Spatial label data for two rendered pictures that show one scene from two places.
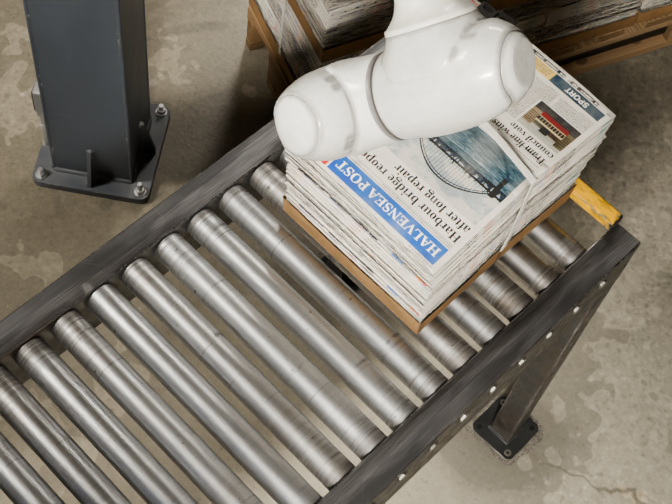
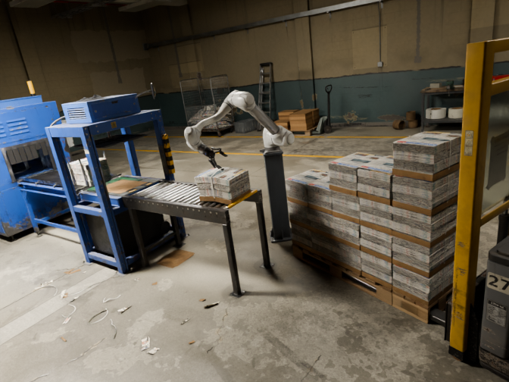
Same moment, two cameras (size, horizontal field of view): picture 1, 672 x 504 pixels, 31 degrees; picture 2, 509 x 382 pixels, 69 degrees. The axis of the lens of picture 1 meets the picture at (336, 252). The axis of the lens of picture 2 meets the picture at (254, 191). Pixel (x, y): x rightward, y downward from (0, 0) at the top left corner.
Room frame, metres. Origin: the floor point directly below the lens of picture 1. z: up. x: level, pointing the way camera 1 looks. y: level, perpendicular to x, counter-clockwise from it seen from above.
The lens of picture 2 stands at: (1.38, -3.22, 1.89)
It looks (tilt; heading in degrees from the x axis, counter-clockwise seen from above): 19 degrees down; 91
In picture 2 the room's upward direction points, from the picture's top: 8 degrees counter-clockwise
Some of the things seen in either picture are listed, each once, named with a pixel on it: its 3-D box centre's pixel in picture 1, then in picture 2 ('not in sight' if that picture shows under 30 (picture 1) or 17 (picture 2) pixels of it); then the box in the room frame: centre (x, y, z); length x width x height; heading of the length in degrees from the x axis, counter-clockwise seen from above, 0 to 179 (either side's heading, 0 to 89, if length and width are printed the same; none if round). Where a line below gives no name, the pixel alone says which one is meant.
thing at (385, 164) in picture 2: not in sight; (390, 164); (2.34, -0.59, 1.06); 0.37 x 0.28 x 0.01; 34
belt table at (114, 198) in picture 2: not in sight; (123, 189); (-0.17, 0.73, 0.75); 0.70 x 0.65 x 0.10; 145
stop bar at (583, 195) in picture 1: (514, 136); (242, 198); (1.20, -0.25, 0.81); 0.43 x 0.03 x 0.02; 55
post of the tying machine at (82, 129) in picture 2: not in sight; (105, 204); (-0.18, 0.20, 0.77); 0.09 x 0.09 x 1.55; 55
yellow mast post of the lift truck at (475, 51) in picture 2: not in sight; (468, 215); (2.47, -1.40, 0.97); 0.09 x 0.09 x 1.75; 34
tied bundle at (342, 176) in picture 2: not in sight; (357, 173); (2.16, -0.37, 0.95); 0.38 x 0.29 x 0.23; 34
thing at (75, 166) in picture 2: not in sight; (89, 170); (-0.64, 1.05, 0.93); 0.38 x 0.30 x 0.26; 145
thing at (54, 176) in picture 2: not in sight; (68, 182); (-1.10, 1.37, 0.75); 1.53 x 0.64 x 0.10; 145
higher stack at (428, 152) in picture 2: not in sight; (426, 227); (2.49, -0.86, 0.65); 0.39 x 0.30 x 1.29; 34
